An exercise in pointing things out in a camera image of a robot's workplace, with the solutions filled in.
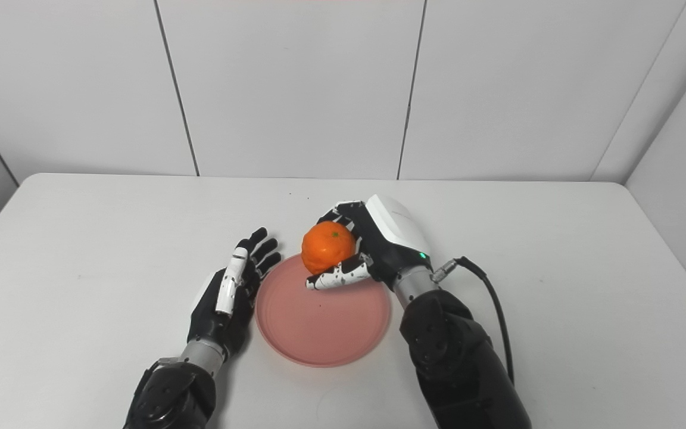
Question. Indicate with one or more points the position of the orange fruit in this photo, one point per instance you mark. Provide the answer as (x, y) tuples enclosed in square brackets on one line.
[(328, 247)]

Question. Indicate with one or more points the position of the pink round plate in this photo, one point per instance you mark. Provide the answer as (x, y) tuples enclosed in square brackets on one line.
[(322, 322)]

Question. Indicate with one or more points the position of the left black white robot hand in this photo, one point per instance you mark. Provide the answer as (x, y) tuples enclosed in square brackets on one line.
[(230, 298)]

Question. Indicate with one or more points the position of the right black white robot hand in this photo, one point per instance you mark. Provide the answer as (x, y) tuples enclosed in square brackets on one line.
[(384, 244)]

